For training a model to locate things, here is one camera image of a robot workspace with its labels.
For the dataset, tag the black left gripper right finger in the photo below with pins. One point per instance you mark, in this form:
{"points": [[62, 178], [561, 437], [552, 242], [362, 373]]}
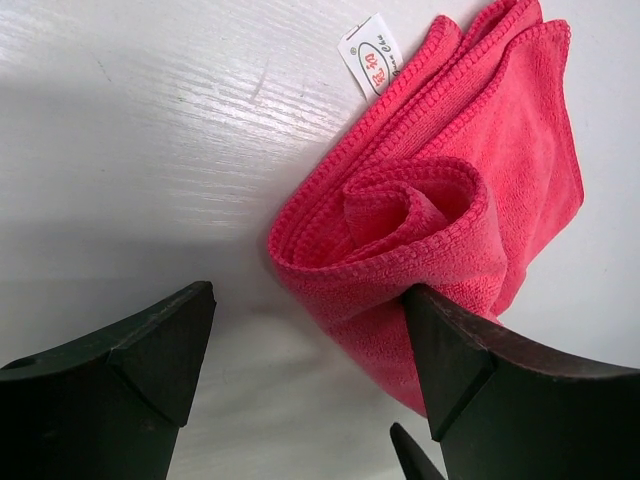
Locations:
{"points": [[502, 406]]}

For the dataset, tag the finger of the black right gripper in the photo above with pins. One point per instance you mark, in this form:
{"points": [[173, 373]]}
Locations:
{"points": [[413, 460]]}

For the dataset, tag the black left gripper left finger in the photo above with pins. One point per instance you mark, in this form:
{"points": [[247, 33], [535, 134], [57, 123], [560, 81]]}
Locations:
{"points": [[110, 404]]}

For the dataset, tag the pink microfibre towel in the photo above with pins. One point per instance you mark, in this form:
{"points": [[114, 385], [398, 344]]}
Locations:
{"points": [[456, 178]]}

